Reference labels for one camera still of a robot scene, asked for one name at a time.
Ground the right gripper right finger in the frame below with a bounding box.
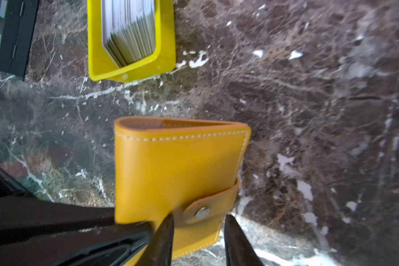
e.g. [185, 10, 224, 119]
[224, 215, 264, 266]

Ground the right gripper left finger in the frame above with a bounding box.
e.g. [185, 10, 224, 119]
[136, 213, 175, 266]

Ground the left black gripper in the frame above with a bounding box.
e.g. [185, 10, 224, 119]
[0, 196, 153, 266]

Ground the yellow leather card holder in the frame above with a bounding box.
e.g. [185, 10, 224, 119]
[114, 116, 251, 259]

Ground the yellow plastic card tray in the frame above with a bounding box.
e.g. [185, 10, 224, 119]
[87, 1, 176, 83]

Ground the stack of grey cards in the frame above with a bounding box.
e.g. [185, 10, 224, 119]
[101, 0, 156, 68]

